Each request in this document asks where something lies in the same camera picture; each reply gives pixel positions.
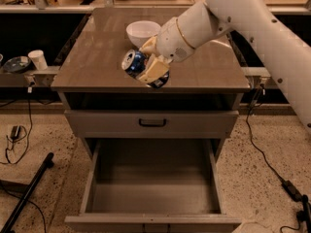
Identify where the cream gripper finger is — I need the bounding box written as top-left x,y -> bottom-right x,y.
139,36 -> 157,55
137,55 -> 169,83

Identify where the blue pepsi can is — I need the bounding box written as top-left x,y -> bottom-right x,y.
121,50 -> 169,88

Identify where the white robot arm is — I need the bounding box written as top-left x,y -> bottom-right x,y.
139,0 -> 311,128

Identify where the grey drawer cabinet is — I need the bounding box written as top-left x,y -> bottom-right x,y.
52,8 -> 249,233

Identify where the closed grey top drawer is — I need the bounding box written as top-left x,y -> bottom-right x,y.
65,110 -> 238,139

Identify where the open grey middle drawer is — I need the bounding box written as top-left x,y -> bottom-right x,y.
65,139 -> 241,233

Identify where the white ceramic bowl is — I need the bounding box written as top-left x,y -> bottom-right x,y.
126,20 -> 160,48

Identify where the white paper cup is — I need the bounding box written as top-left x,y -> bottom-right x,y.
28,50 -> 48,70

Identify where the dark blue plate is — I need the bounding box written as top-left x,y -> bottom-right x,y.
3,56 -> 31,73

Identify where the black pole on floor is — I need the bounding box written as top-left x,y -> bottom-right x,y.
1,152 -> 54,233

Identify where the black power adapter left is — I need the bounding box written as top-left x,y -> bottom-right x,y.
10,125 -> 20,140

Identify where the black power adapter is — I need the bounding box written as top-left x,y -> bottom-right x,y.
282,181 -> 302,202
10,125 -> 20,140

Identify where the black power adapter right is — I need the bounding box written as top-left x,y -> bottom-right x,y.
282,181 -> 302,202

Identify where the black drawer handle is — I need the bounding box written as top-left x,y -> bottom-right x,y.
138,118 -> 167,128

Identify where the black cable right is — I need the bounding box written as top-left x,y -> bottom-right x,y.
244,84 -> 287,183

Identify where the black cable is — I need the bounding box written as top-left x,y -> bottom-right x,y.
0,87 -> 34,166
244,84 -> 287,183

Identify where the black cable left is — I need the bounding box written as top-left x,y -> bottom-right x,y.
0,87 -> 34,166

